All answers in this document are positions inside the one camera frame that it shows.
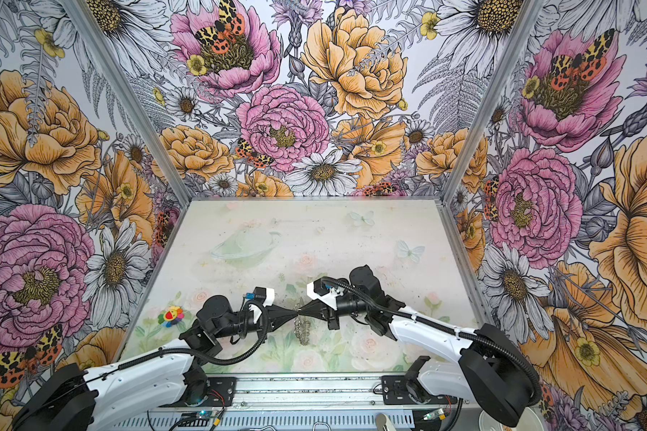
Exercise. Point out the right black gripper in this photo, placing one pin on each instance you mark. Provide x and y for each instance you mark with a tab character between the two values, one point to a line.
331	316

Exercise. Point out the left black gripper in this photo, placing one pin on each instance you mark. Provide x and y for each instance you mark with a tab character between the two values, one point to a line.
273	316

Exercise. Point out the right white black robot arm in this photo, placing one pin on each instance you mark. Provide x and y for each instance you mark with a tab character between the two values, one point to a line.
481	365

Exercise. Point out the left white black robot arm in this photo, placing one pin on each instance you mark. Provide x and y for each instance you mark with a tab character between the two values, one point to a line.
95	398

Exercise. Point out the colourful flower toy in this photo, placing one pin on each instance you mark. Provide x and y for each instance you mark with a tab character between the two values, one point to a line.
171	317

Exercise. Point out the white paper cup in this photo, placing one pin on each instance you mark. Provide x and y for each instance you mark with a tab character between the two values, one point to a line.
529	421

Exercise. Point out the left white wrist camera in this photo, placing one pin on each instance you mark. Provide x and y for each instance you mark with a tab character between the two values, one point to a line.
265	296

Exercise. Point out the aluminium mounting rail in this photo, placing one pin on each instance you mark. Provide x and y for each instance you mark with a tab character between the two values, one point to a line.
328	391

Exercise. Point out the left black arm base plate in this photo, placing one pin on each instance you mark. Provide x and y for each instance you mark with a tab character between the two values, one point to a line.
210	392

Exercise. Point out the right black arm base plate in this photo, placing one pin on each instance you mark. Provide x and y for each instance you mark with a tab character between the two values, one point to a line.
394	390

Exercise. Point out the slotted grey cable duct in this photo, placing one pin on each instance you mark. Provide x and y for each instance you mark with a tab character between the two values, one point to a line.
281	420

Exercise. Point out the small circuit board with wires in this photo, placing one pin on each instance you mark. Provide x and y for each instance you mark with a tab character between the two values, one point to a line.
202	420

